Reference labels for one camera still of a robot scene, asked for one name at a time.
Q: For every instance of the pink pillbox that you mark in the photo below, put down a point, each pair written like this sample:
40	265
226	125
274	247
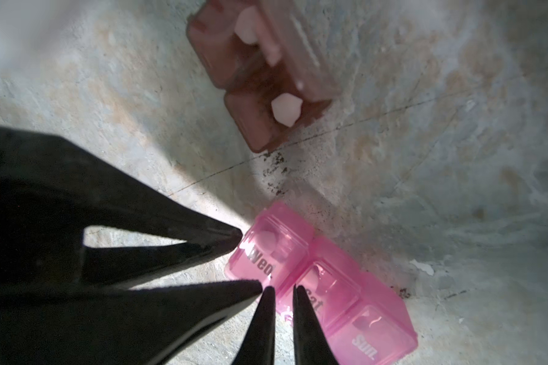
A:
364	321

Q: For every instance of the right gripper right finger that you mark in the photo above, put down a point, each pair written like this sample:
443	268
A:
310	343

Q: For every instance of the dark red pillbox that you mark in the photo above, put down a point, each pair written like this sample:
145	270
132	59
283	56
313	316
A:
262	54

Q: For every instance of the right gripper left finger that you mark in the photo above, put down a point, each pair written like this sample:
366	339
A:
258	346

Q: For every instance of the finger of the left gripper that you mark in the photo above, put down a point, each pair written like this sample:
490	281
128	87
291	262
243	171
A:
71	324
66	216

